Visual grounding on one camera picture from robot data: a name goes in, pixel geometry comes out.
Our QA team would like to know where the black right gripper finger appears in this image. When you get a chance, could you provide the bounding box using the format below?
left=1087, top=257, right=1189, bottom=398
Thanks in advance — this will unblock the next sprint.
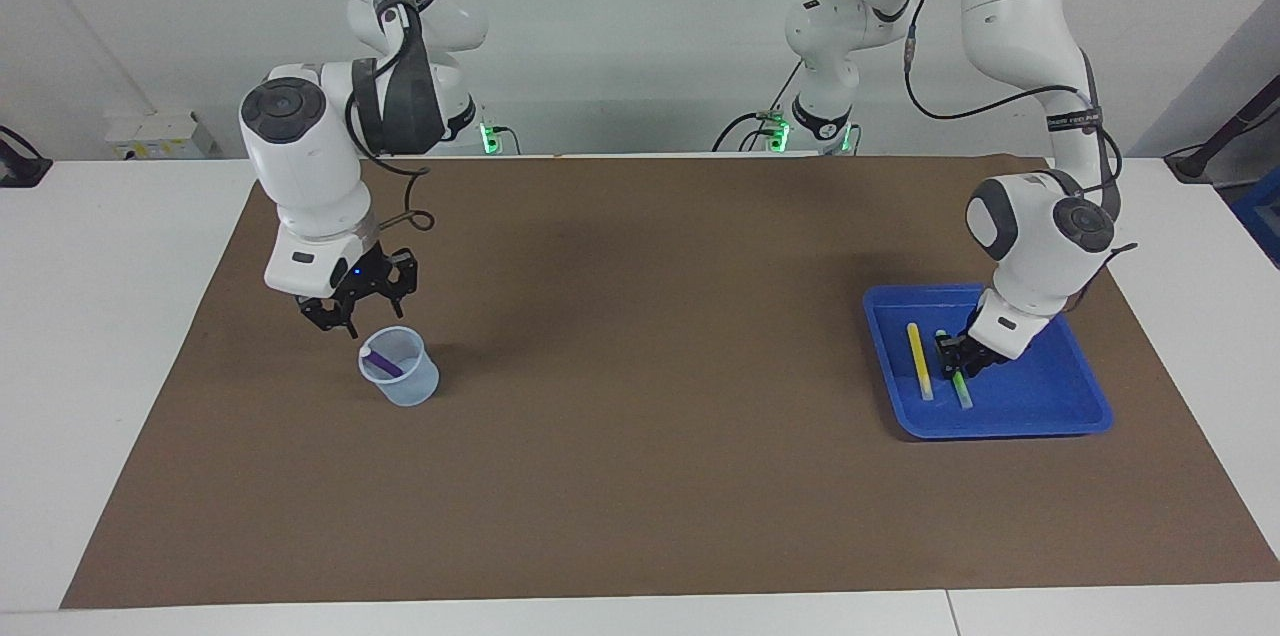
left=387, top=250, right=420, bottom=303
left=298, top=294, right=358, bottom=337

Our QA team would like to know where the yellow highlighter pen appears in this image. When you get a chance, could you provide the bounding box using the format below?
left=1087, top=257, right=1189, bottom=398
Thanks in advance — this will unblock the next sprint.
left=906, top=321, right=935, bottom=402

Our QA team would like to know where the green highlighter pen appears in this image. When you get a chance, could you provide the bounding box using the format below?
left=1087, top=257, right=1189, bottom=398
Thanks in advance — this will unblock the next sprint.
left=935, top=329, right=973, bottom=410

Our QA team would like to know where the purple highlighter pen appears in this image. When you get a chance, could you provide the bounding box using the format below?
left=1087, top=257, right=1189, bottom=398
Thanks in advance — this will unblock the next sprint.
left=360, top=344, right=406, bottom=380

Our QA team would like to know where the blue plastic tray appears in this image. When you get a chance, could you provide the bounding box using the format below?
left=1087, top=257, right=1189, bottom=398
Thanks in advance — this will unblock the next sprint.
left=862, top=283, right=1114, bottom=441

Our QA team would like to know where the translucent plastic cup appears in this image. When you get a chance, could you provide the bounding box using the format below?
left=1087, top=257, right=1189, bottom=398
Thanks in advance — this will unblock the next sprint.
left=358, top=325, right=440, bottom=408

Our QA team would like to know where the black stand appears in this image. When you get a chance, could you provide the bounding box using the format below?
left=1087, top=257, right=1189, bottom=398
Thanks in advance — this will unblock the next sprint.
left=1165, top=101, right=1280, bottom=182

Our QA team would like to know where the brown table mat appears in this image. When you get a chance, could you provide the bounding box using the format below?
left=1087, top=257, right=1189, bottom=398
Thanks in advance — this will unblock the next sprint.
left=60, top=154, right=1280, bottom=609

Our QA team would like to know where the blue crate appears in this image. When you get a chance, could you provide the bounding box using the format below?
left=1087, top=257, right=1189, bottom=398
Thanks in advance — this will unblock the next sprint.
left=1232, top=171, right=1280, bottom=267

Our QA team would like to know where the black desk device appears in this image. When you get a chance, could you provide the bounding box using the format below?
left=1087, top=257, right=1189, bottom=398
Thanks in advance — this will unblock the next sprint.
left=0, top=124, right=53, bottom=189

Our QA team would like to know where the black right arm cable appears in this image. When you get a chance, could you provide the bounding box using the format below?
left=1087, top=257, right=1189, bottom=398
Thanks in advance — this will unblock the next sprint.
left=345, top=0, right=436, bottom=233

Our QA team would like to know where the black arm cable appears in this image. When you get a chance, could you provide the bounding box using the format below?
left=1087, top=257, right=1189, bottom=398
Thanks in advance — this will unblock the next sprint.
left=345, top=0, right=436, bottom=233
left=852, top=0, right=1139, bottom=312

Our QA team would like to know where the wide black right arm strap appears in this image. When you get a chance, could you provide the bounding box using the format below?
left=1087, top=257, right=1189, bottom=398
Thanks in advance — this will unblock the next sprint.
left=350, top=56, right=389, bottom=153

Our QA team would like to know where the black left arm cable strap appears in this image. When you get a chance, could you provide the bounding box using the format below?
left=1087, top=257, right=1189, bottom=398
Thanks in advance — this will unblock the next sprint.
left=1045, top=106, right=1104, bottom=135

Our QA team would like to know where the white wall box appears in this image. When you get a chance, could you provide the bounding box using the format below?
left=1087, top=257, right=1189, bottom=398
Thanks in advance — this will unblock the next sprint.
left=105, top=111, right=219, bottom=160

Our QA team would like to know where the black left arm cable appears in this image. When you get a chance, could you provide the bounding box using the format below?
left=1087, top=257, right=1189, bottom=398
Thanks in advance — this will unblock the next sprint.
left=852, top=0, right=1139, bottom=312

